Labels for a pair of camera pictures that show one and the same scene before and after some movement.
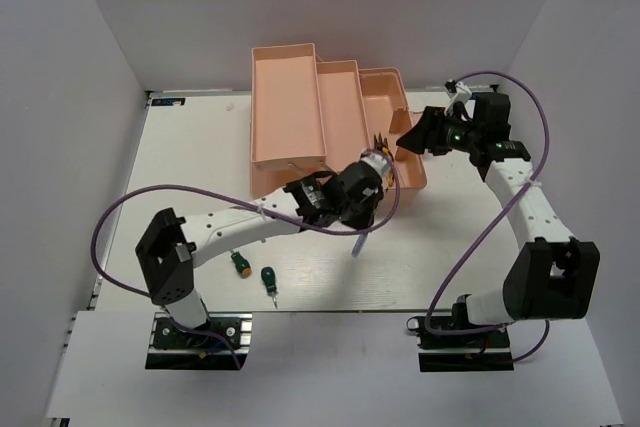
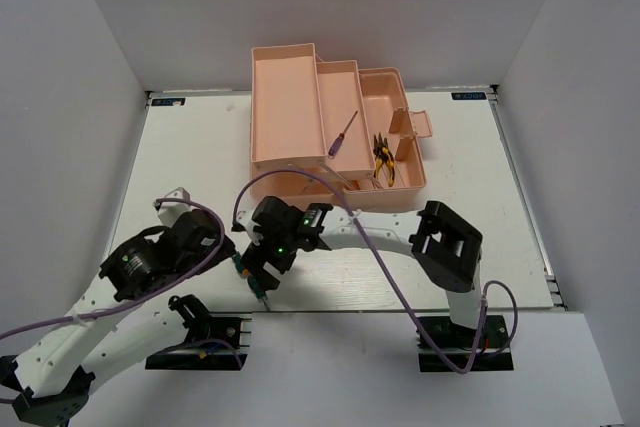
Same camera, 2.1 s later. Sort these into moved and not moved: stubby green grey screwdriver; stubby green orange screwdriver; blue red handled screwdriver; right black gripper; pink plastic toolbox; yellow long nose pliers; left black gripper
Moved: left black gripper; stubby green grey screwdriver; blue red handled screwdriver; right black gripper
Not moved: yellow long nose pliers; stubby green orange screwdriver; pink plastic toolbox
